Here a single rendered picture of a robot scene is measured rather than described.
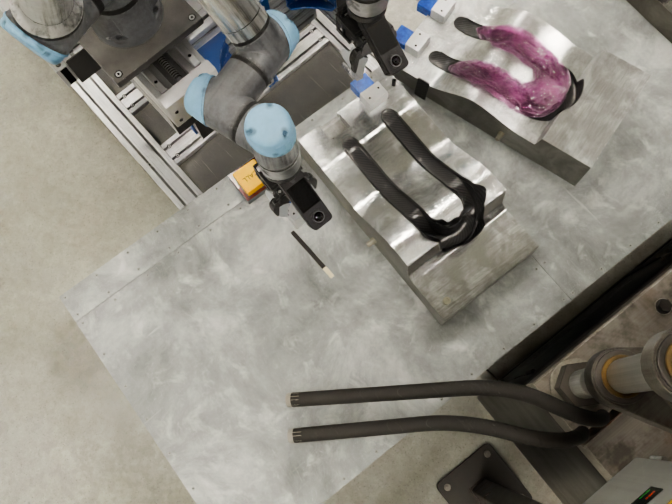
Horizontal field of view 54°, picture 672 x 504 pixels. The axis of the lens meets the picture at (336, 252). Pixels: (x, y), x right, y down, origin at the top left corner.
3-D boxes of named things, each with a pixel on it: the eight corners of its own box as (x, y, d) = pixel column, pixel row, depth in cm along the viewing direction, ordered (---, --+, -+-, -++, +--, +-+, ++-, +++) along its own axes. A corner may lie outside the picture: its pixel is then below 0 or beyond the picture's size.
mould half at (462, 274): (301, 156, 153) (296, 131, 140) (389, 92, 156) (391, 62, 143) (441, 325, 142) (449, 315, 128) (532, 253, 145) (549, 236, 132)
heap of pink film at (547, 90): (441, 76, 150) (446, 57, 143) (483, 19, 154) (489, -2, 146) (541, 135, 146) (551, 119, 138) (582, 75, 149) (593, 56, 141)
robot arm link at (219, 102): (224, 70, 114) (277, 100, 112) (186, 121, 111) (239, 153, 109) (215, 44, 106) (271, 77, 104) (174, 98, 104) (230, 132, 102)
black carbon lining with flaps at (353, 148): (337, 148, 146) (335, 129, 136) (393, 106, 148) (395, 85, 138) (438, 268, 138) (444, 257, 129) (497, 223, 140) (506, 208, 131)
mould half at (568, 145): (389, 75, 157) (391, 49, 147) (449, -4, 162) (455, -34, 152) (574, 186, 148) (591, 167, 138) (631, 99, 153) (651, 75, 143)
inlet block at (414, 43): (370, 37, 157) (370, 23, 152) (382, 21, 158) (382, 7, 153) (416, 64, 155) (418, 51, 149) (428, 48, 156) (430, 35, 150)
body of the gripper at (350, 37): (366, 11, 129) (366, -30, 117) (393, 41, 127) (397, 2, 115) (335, 33, 128) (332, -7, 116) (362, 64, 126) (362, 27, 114)
